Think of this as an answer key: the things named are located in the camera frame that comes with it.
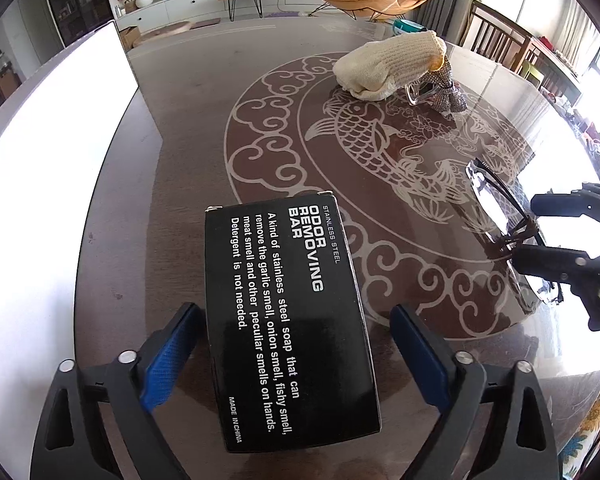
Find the wooden sideboard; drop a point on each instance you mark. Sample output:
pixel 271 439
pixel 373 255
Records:
pixel 560 65

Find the black cardboard box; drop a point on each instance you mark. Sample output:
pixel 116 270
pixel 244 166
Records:
pixel 290 335

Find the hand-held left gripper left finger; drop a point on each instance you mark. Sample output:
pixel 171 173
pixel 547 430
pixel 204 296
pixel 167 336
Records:
pixel 167 360

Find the brown cardboard box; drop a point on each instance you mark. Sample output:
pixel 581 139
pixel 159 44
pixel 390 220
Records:
pixel 129 37

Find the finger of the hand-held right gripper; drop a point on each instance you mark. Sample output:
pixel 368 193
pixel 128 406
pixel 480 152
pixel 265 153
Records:
pixel 560 204
pixel 545 260

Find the teal white round box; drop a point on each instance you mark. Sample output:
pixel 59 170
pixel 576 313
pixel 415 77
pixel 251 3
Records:
pixel 405 24

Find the rhinestone hair claw clip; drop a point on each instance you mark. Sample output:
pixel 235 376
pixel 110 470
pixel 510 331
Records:
pixel 445 92

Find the wooden chair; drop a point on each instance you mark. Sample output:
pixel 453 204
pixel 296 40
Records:
pixel 500 30

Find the white container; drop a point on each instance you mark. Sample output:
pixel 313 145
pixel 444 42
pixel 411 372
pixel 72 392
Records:
pixel 55 185

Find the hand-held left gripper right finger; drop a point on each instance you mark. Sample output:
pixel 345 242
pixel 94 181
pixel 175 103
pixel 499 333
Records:
pixel 420 355

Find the white round vase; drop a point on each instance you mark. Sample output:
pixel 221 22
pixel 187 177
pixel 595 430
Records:
pixel 143 1

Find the cream knit glove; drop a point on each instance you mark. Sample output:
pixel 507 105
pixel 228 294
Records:
pixel 385 67

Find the black eyeglasses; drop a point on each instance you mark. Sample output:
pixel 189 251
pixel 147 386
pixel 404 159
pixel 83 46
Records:
pixel 517 237

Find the round wooden coffee table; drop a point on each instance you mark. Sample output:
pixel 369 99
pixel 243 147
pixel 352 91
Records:
pixel 160 32

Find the white television cabinet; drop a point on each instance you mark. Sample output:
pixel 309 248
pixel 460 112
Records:
pixel 190 2

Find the floral cushion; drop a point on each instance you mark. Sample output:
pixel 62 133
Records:
pixel 592 430

